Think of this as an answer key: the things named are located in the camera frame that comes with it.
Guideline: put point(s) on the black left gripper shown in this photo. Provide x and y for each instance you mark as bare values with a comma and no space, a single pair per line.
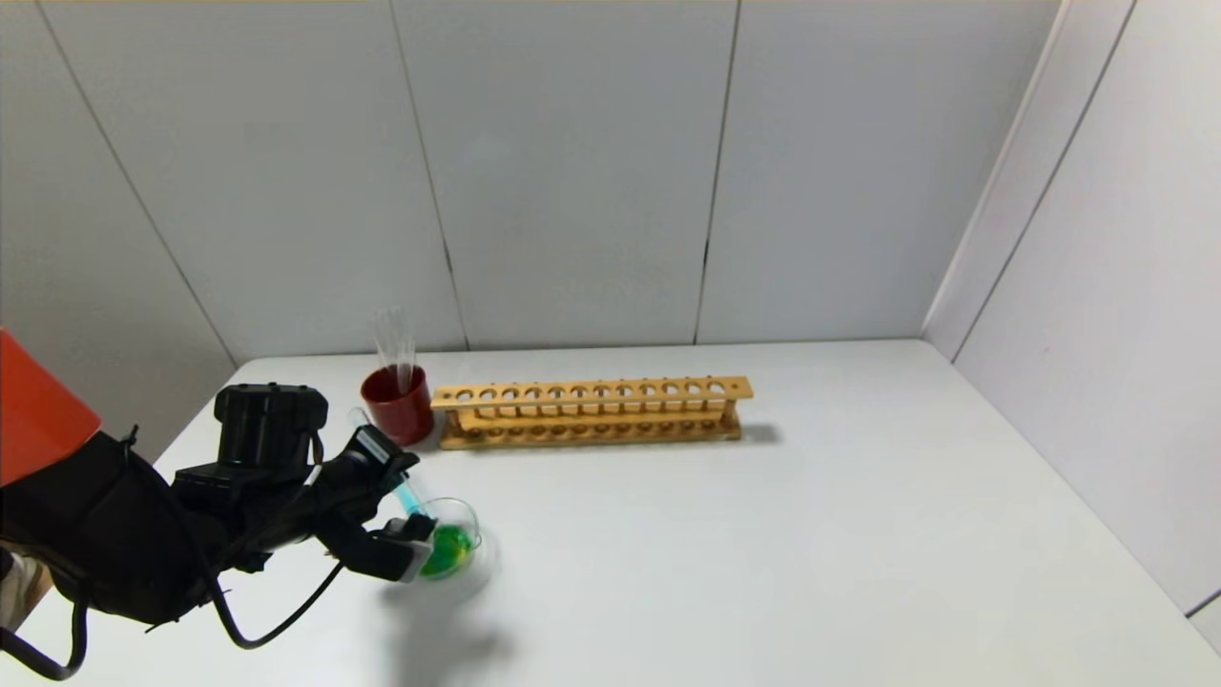
375,448

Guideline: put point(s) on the blue pigment test tube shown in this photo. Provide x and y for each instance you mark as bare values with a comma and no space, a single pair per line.
410,496

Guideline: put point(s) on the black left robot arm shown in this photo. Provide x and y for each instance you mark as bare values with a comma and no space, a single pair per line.
114,506

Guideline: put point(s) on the wooden test tube rack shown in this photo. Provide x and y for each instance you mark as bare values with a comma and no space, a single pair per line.
610,415

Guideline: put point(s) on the clear glass beaker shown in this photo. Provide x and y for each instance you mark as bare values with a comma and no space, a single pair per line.
456,549

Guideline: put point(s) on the red plastic cup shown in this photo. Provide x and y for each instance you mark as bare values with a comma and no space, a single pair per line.
401,415

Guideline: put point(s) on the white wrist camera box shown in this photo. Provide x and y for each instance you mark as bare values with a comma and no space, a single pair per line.
418,558

